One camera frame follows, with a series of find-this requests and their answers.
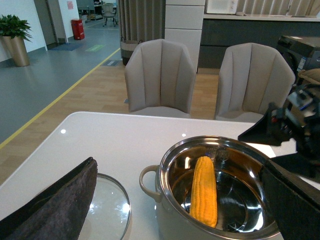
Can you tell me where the beige upholstered chair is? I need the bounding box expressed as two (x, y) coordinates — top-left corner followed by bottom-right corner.
(124, 39), (196, 118)
(214, 42), (296, 123)

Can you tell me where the white electric cooking pot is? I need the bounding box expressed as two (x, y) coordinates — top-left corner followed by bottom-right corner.
(140, 135), (282, 240)

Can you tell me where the yellow corn cob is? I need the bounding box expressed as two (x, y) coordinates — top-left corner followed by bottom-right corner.
(189, 156), (218, 228)

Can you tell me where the grey green curtain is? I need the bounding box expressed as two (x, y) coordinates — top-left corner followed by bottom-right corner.
(116, 0), (166, 49)

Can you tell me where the potted green plant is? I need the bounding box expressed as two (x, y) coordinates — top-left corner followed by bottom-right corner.
(0, 14), (32, 67)

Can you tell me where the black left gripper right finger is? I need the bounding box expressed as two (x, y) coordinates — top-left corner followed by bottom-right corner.
(259, 159), (320, 240)

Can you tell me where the blue floor mat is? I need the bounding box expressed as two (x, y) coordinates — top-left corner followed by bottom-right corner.
(50, 42), (82, 52)

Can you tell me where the woven laundry basket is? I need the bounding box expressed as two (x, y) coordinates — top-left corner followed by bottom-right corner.
(120, 36), (143, 66)

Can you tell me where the red fire extinguisher box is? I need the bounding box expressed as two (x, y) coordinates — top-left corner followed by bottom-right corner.
(71, 19), (85, 40)

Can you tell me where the white cabinet column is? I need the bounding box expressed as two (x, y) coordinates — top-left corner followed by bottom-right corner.
(164, 0), (205, 69)

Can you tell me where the glass pot lid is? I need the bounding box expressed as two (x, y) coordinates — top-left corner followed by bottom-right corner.
(78, 173), (131, 240)

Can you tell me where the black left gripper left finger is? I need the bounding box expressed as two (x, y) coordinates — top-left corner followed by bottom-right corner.
(0, 157), (98, 240)

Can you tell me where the brown velvet sofa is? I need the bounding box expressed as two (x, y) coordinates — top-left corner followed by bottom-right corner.
(296, 68), (320, 86)

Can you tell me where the left beige upholstered chair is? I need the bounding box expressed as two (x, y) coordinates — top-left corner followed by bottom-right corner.
(124, 39), (196, 118)

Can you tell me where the black washing machine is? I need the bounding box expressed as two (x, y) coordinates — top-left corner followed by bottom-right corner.
(276, 35), (320, 78)

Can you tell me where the grey office chair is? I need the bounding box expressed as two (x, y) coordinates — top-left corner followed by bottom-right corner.
(102, 3), (117, 27)

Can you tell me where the right beige upholstered chair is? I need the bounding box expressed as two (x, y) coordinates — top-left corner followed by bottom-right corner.
(214, 42), (296, 123)

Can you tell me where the dark kitchen counter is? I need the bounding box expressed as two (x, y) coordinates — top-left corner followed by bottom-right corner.
(198, 16), (320, 69)

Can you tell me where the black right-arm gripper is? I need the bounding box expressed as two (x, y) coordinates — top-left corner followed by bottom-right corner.
(238, 83), (320, 179)

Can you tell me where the white microwave oven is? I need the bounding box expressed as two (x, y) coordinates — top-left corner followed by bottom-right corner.
(205, 0), (239, 15)

